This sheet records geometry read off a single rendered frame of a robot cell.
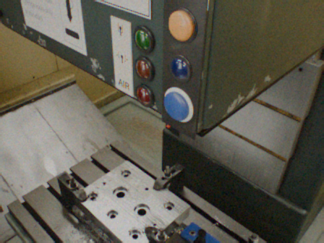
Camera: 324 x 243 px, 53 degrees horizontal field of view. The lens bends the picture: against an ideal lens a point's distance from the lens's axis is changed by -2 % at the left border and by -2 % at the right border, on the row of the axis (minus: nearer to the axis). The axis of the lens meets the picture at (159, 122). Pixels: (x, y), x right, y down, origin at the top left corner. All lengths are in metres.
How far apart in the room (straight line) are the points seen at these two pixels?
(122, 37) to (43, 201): 0.94
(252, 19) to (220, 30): 0.05
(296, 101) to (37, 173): 1.15
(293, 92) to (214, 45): 0.74
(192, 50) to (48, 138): 1.47
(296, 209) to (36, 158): 1.14
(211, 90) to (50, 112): 1.54
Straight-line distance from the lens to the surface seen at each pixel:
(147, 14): 0.32
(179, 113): 0.32
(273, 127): 1.10
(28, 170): 1.64
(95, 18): 0.39
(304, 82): 0.99
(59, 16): 0.46
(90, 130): 1.77
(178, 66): 0.30
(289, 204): 1.29
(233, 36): 0.30
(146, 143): 1.89
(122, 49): 0.36
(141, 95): 0.36
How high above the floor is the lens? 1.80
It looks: 37 degrees down
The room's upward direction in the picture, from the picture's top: 1 degrees clockwise
